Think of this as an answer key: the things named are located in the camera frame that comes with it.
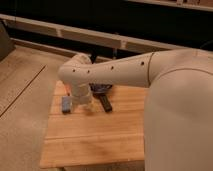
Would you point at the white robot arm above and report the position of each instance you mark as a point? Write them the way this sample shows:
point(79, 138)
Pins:
point(178, 111)

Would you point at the black flat tool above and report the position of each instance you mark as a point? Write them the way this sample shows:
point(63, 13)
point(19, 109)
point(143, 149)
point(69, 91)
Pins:
point(105, 102)

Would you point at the blue rectangular sponge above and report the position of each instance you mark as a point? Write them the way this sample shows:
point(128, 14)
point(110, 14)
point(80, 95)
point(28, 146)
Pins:
point(66, 104)

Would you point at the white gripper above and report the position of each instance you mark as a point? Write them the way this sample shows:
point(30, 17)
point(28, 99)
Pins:
point(80, 95)

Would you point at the grey box at left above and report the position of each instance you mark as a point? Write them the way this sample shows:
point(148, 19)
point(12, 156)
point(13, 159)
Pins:
point(6, 44)

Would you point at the orange red small tool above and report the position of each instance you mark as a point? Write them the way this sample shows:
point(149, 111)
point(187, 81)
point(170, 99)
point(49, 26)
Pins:
point(68, 90)

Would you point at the white metal shelf rail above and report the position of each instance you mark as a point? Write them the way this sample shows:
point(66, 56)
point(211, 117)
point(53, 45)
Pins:
point(109, 40)

